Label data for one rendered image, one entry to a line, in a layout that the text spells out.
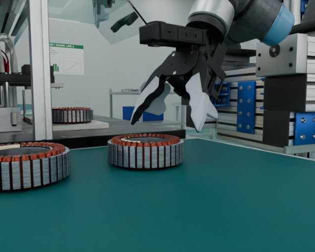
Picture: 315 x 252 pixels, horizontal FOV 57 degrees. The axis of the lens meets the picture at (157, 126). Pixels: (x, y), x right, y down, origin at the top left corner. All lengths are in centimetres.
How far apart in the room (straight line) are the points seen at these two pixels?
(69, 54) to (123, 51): 120
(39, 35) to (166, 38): 25
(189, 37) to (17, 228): 35
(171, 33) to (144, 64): 651
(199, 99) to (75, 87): 593
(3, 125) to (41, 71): 20
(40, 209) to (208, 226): 14
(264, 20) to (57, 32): 588
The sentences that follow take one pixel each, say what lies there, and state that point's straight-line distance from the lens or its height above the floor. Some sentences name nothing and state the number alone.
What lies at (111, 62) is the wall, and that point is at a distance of 660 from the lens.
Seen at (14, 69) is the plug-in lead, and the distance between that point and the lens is 73.
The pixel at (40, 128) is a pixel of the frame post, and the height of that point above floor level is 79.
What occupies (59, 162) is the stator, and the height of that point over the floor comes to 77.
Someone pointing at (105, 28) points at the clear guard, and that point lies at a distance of 88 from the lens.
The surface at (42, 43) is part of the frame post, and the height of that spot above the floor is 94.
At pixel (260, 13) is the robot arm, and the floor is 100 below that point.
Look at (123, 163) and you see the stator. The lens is 39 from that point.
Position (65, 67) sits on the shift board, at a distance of 628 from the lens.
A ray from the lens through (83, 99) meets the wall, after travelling 634.
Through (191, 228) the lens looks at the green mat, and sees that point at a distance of 23.
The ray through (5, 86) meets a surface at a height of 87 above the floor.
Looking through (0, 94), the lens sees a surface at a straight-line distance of 97.
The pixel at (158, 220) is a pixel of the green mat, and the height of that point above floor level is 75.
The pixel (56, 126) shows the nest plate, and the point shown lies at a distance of 70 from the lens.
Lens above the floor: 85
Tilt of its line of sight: 6 degrees down
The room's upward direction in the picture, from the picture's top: straight up
